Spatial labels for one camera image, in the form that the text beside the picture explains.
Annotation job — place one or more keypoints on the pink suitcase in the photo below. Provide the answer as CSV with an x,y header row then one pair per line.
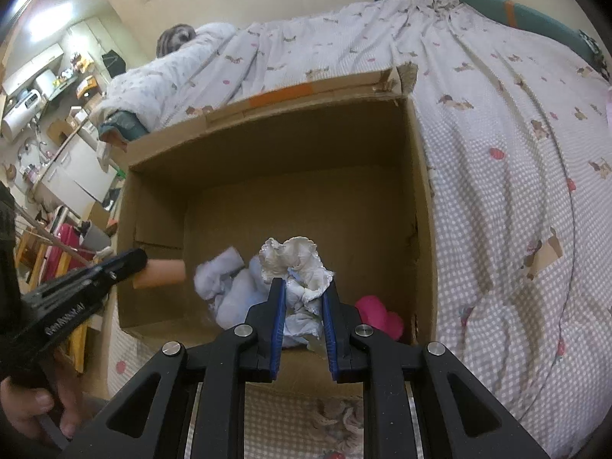
x,y
67,244

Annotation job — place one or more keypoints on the beige soft roll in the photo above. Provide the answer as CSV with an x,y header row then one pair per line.
x,y
160,273

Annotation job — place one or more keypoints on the pink rubber duck toy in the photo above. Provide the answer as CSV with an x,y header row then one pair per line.
x,y
377,316

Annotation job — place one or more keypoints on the printed checked blanket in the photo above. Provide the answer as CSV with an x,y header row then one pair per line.
x,y
502,162

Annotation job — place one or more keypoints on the white kitchen counter cabinet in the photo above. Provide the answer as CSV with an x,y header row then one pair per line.
x,y
79,169

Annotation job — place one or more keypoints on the white kitchen appliance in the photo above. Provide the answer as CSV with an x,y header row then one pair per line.
x,y
21,114

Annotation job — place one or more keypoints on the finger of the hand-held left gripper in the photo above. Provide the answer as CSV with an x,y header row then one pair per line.
x,y
122,263

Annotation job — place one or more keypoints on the black hanging garment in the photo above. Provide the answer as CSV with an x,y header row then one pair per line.
x,y
113,62

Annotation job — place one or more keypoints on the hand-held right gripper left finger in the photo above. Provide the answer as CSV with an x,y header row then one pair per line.
x,y
277,325

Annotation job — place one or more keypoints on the cream ruffled cloth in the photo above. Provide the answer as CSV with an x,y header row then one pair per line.
x,y
296,260

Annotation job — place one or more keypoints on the teal pillow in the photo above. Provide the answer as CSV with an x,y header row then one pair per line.
x,y
526,18

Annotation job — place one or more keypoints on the black white patterned cloth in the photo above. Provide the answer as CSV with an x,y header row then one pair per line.
x,y
593,50

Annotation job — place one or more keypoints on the person's left hand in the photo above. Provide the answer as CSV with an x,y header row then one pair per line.
x,y
28,404

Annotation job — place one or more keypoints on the brown cardboard box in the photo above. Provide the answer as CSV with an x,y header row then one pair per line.
x,y
296,177

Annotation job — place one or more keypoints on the light blue soft cloth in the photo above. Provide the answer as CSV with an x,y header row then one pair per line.
x,y
229,282

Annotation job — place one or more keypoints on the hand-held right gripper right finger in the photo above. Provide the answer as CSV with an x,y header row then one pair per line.
x,y
330,332

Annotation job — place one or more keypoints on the beige patterned knit cloth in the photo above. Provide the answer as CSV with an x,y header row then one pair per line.
x,y
334,416

